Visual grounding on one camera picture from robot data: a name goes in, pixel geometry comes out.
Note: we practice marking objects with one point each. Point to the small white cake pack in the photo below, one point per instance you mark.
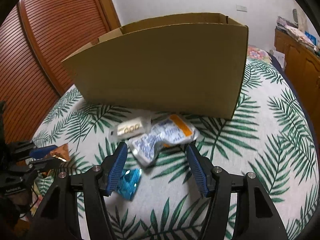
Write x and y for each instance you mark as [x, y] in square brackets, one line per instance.
[130, 128]

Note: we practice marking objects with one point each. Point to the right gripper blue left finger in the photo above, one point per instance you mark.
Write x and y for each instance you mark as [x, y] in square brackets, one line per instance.
[115, 167]

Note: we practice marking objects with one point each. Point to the blue foil snack pack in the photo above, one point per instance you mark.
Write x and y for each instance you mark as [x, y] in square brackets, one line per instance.
[128, 183]

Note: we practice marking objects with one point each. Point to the wooden sideboard cabinet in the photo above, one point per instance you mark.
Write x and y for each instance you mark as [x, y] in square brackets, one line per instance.
[302, 69]

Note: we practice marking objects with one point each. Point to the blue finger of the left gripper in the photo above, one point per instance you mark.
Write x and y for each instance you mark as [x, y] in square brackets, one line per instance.
[39, 153]
[44, 165]

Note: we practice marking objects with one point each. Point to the brown cardboard box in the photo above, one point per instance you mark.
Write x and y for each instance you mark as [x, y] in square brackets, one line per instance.
[185, 63]

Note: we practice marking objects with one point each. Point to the brown foil snack pack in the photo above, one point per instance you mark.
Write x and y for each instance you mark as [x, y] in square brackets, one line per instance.
[56, 157]

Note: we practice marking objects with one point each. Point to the folded floral cloth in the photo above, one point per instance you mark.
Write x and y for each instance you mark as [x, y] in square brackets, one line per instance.
[305, 39]

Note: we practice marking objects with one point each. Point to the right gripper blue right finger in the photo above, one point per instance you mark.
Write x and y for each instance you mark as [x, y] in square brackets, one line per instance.
[198, 168]

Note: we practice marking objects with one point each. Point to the floral bed sheet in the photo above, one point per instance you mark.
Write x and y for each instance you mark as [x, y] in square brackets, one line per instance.
[278, 76]

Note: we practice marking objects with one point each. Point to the white wall switch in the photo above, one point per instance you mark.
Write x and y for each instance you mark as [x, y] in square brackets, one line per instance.
[241, 8]

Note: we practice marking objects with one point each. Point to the wooden louvered wardrobe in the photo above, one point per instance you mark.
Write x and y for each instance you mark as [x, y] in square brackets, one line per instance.
[35, 37]

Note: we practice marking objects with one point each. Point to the silver orange label pack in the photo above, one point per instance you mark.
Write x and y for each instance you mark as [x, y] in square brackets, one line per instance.
[168, 132]

